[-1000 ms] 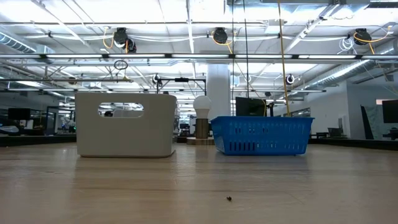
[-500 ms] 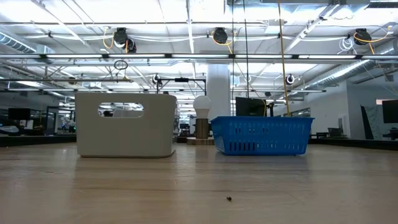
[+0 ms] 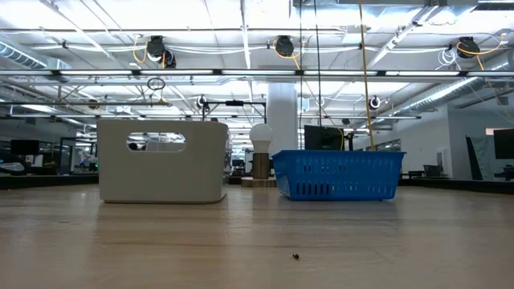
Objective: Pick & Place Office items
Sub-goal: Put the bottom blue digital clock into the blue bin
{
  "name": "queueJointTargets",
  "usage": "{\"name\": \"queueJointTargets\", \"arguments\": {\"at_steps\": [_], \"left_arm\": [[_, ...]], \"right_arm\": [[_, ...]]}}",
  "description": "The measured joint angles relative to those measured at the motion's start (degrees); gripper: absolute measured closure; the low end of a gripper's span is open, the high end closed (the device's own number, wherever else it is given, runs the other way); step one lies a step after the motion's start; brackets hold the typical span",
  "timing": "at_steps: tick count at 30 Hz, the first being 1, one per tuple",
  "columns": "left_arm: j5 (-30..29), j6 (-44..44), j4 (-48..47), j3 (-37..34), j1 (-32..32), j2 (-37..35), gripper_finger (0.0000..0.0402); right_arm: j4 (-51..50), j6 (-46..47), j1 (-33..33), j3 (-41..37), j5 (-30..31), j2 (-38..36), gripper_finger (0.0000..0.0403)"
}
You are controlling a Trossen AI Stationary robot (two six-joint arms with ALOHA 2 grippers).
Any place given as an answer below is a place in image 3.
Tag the white bulb on wooden stand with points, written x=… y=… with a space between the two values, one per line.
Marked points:
x=261 y=138

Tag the white building column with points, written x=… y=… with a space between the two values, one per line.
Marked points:
x=283 y=120

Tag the black monitor screen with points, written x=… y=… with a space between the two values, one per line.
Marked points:
x=321 y=138

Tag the blue plastic basket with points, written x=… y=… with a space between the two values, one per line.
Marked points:
x=341 y=172

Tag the grey plastic bin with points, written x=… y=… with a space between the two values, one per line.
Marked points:
x=160 y=176

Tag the dark leaning panel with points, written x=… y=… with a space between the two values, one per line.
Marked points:
x=474 y=160

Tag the black background rig frame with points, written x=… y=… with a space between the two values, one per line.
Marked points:
x=235 y=103

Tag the black aluminium table frame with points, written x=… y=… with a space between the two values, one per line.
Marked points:
x=462 y=184

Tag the black wall screen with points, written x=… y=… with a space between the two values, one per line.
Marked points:
x=504 y=143

